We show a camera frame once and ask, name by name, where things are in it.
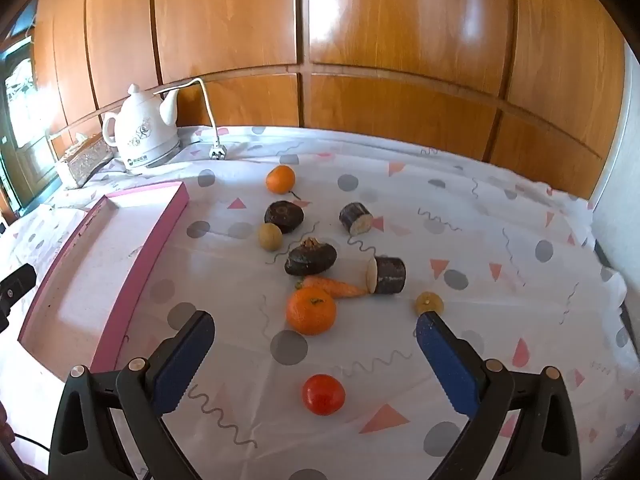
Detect smooth dark water chestnut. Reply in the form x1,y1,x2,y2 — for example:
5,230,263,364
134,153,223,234
264,200,305,234

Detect silver embossed tissue box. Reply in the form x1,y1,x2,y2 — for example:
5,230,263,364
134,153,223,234
52,132,115,190

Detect small orange tangerine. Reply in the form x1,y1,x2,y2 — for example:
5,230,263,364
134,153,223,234
265,165,296,195

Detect small orange carrot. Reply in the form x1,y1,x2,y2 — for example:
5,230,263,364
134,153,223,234
295,275,369,300

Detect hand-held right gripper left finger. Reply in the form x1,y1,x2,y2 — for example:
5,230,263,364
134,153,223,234
50,310,217,480

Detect dark sugarcane piece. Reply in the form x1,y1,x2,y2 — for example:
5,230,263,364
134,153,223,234
339,202,374,237
366,256,407,295

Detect white kettle base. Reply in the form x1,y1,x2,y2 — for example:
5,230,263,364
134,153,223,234
122,142,184,176

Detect large orange tangerine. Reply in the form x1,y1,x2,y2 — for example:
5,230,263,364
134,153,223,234
285,286,337,336

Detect small yellow round fruit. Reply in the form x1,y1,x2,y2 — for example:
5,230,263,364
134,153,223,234
415,291,444,317
258,223,284,251

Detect white ceramic electric kettle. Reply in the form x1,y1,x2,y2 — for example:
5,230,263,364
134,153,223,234
102,83,182,170

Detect red tomato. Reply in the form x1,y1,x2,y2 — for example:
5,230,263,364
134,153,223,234
301,373,346,416

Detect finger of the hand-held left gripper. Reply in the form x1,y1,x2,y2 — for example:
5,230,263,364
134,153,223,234
0,264,37,333

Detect white patterned tablecloth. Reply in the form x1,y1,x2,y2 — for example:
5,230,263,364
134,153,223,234
0,125,631,480

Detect pink shallow tray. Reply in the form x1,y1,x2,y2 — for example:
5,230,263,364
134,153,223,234
17,181,190,376

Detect black cable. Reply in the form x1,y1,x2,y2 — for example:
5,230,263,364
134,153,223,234
9,432,53,456

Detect white kettle power cord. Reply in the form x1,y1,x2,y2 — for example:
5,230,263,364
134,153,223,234
159,78,229,161

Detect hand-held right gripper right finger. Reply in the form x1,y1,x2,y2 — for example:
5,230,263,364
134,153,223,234
416,311,583,480

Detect sprouted dark water chestnut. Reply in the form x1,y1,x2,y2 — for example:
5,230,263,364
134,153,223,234
284,238,338,277

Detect wooden door with glass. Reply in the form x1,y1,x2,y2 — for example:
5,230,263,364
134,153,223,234
0,5,56,211

